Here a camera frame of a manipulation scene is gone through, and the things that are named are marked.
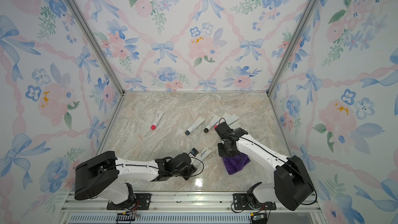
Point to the white tube black cap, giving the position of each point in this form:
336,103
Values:
212,123

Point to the white tube pink cap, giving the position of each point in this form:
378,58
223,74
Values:
157,118
225,117

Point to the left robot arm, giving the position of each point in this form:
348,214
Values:
107,176

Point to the aluminium corner post right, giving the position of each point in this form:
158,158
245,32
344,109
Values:
308,11

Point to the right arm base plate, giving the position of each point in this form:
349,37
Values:
244,201

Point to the purple cloth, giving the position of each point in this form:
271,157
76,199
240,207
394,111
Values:
235,163

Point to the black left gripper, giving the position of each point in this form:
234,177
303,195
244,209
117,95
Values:
192,169

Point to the white toothpaste tube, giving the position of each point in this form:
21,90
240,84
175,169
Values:
232,119

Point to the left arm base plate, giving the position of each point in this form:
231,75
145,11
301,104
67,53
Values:
135,202

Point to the white tube dark cap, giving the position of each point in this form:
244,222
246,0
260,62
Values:
204,153

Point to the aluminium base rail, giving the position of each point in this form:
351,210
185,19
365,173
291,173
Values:
187,207

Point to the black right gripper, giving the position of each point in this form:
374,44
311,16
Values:
221,153

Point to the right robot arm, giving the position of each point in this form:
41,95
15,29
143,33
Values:
291,185

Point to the aluminium corner post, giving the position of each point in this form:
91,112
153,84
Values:
308,11
89,35

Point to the aluminium corner post left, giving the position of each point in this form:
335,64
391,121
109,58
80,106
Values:
89,35

